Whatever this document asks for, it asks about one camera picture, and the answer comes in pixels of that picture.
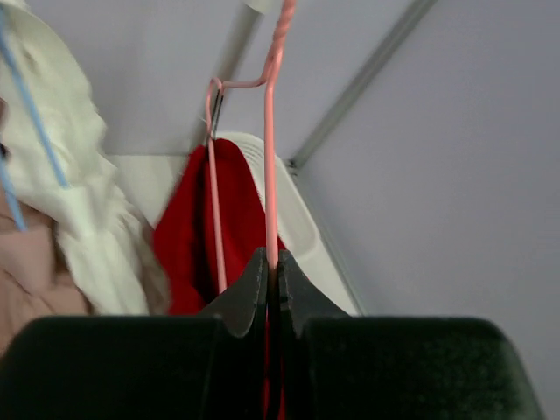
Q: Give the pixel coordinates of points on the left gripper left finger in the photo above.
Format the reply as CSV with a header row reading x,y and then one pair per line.
x,y
242,306

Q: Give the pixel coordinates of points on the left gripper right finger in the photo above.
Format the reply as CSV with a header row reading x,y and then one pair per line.
x,y
300,300

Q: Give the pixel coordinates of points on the red skirt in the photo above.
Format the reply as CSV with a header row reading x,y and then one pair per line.
x,y
209,374

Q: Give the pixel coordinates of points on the white skirt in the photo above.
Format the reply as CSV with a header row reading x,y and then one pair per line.
x,y
53,132

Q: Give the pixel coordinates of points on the pink wire hanger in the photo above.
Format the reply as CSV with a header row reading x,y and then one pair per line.
x,y
271,67

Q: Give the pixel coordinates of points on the pink skirt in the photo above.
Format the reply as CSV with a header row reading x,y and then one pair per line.
x,y
35,279

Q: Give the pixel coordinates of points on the white plastic basket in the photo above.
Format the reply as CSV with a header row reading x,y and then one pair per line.
x,y
296,227

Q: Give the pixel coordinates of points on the metal clothes rack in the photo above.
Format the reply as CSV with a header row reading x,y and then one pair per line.
x,y
246,19

